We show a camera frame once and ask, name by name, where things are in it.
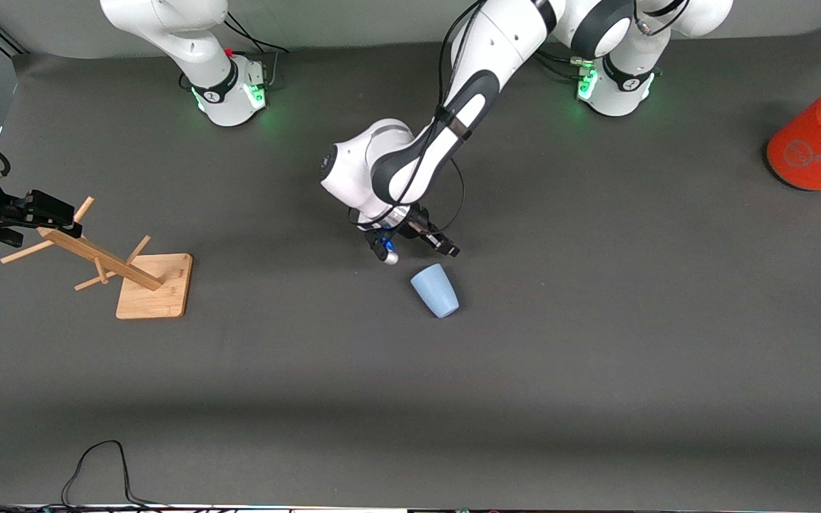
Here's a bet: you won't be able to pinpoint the light blue plastic cup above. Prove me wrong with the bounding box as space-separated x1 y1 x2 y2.
410 263 460 319

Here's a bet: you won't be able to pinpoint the wooden cup rack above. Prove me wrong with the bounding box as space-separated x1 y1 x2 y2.
1 196 194 320

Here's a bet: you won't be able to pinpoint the dark grey table mat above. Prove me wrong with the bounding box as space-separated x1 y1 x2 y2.
0 25 821 511

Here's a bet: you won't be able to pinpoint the orange canister with grey lid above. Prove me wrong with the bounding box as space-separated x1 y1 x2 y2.
765 75 821 192

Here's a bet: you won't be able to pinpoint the black left arm base cables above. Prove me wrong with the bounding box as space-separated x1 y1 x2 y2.
532 43 597 81

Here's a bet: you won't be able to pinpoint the black arm base cables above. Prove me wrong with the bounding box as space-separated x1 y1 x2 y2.
179 11 291 91
532 43 597 81

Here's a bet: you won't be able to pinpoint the black right arm base cables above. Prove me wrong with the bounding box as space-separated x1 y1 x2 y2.
179 11 291 91

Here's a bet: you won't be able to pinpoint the thin black looped cable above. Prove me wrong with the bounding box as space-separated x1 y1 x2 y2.
61 440 169 510

